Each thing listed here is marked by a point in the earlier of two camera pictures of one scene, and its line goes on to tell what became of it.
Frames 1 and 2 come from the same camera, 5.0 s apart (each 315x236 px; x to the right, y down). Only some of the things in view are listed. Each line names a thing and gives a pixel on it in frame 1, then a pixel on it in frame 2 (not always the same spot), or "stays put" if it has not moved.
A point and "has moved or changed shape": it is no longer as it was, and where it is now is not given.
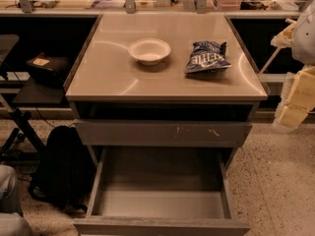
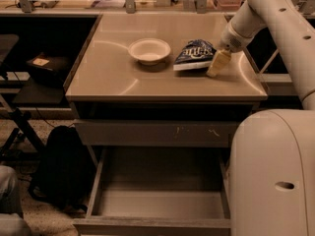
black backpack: x=67 y=170 stays put
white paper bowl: x=149 y=51 stays put
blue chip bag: x=207 y=55 has moved or changed shape
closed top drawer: x=162 y=133 stays put
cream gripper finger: x=297 y=99 → x=222 y=57
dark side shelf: x=39 y=92 stays put
